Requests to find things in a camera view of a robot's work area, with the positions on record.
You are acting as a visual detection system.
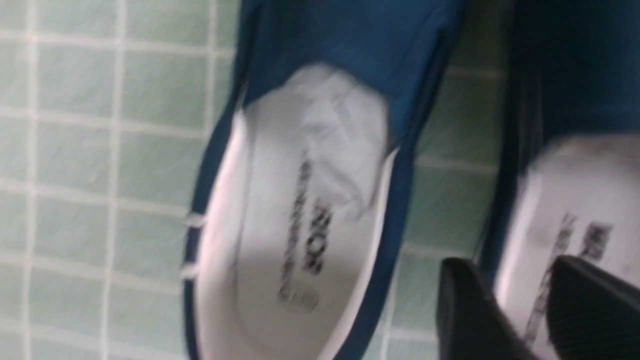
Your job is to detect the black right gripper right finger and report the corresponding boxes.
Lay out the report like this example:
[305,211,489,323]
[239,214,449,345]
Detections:
[546,255,640,360]

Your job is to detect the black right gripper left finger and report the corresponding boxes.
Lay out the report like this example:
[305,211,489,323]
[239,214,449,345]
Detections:
[436,258,537,360]

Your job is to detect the navy slip-on shoe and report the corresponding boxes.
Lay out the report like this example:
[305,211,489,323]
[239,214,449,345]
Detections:
[182,0,467,360]
[479,0,639,360]

